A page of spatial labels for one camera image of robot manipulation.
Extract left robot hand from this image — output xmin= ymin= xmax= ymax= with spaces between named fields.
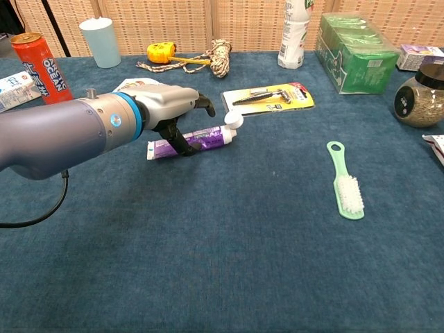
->
xmin=119 ymin=83 xmax=216 ymax=157

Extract purple white toothpaste tube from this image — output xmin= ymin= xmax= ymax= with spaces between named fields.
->
xmin=146 ymin=111 xmax=244 ymax=161

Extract white bag blue print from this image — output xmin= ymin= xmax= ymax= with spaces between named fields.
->
xmin=117 ymin=78 xmax=163 ymax=94

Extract yellow tape measure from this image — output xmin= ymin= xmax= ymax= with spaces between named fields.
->
xmin=146 ymin=41 xmax=212 ymax=66

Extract bamboo folding screen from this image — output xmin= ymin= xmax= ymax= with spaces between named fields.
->
xmin=9 ymin=0 xmax=444 ymax=58

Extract light blue plastic cup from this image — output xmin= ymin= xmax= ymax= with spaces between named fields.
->
xmin=78 ymin=16 xmax=122 ymax=69

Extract razor in yellow blister pack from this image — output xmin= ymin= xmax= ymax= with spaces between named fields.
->
xmin=221 ymin=82 xmax=316 ymax=119

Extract red Arctic Ocean can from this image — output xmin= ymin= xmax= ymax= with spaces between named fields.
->
xmin=10 ymin=31 xmax=74 ymax=105

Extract black tripod stand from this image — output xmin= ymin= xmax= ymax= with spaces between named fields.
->
xmin=40 ymin=0 xmax=72 ymax=58

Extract white plastic drink bottle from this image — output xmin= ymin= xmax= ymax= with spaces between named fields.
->
xmin=277 ymin=0 xmax=311 ymax=69

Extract white blue milk carton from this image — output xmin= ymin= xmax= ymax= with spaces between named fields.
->
xmin=0 ymin=71 xmax=42 ymax=113

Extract blue table cloth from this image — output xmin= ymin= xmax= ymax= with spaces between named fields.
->
xmin=0 ymin=51 xmax=444 ymax=333

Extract green wrapped tissue pack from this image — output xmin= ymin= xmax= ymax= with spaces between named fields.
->
xmin=314 ymin=12 xmax=401 ymax=95

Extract green brush white bristles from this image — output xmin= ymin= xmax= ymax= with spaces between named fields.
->
xmin=325 ymin=140 xmax=366 ymax=221

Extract small purple white carton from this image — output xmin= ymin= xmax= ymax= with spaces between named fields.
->
xmin=395 ymin=44 xmax=444 ymax=72

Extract glass jar black lid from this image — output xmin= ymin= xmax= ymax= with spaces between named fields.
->
xmin=393 ymin=63 xmax=444 ymax=128

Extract red white snack packet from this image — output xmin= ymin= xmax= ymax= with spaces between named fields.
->
xmin=421 ymin=134 xmax=444 ymax=167

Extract coiled beige patterned rope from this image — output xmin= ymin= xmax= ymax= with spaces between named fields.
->
xmin=136 ymin=38 xmax=232 ymax=79

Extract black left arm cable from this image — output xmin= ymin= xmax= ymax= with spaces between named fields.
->
xmin=0 ymin=169 xmax=69 ymax=229

